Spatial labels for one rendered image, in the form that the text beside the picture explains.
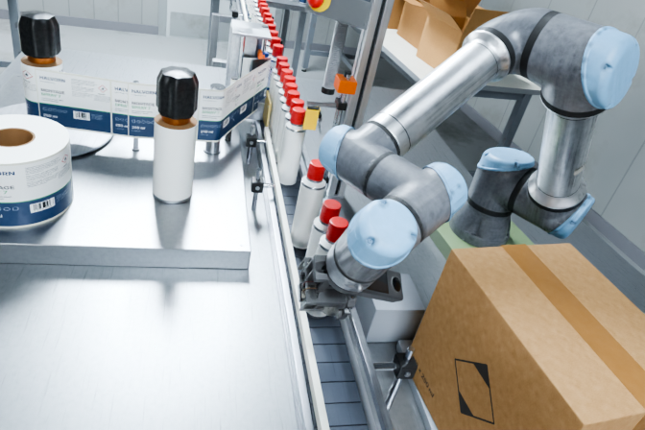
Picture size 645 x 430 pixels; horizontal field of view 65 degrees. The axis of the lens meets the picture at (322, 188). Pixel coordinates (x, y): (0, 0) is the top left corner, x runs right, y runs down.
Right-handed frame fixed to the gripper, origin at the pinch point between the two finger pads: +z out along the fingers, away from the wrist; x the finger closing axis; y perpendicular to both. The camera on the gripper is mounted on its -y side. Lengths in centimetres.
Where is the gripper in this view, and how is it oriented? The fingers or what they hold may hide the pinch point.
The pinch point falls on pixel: (327, 302)
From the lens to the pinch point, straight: 92.2
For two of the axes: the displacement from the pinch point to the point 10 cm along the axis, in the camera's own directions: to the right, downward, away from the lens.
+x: 0.6, 8.9, -4.5
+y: -9.7, -0.6, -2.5
